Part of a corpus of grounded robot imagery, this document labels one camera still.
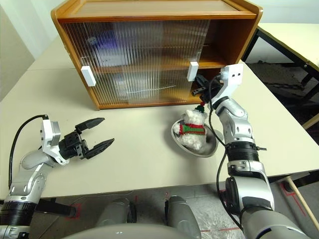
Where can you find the grey right robot leg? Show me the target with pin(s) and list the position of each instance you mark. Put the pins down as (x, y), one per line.
(180, 214)

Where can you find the purple soft pack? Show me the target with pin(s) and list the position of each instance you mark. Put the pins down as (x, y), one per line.
(106, 42)

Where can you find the wooden cabinet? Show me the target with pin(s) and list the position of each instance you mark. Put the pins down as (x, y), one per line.
(149, 10)

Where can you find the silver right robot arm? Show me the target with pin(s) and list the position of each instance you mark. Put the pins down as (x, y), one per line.
(236, 119)

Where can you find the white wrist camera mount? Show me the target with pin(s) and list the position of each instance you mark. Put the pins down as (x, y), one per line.
(47, 134)
(234, 74)

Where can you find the wooden stick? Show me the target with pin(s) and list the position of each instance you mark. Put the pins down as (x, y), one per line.
(299, 196)

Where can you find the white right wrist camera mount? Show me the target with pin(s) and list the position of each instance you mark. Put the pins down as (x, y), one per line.
(234, 74)

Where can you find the white plush bear toy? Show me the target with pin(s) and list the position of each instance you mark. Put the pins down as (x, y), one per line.
(192, 139)

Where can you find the grey robot leg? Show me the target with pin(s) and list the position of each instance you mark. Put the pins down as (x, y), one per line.
(180, 214)
(112, 211)

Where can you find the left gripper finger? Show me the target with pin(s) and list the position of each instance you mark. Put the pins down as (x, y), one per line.
(99, 148)
(88, 123)

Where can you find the beige side table, black frame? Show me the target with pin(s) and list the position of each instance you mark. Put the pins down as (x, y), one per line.
(286, 37)

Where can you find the metal bowl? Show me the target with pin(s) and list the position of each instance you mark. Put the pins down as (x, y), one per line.
(210, 147)

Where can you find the black table frame foot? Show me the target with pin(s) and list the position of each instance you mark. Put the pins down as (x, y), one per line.
(306, 178)
(57, 206)

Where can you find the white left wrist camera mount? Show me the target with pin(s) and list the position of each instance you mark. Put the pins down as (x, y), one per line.
(47, 134)

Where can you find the grey left robot leg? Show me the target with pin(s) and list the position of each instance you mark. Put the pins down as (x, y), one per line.
(112, 211)

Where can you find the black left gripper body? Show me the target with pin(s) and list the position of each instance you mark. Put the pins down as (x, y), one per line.
(73, 145)

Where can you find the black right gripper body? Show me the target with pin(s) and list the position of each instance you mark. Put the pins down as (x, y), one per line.
(207, 93)

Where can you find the light grey robot torso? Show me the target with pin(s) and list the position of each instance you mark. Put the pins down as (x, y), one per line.
(124, 234)

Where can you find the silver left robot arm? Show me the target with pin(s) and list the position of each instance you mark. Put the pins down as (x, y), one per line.
(30, 161)

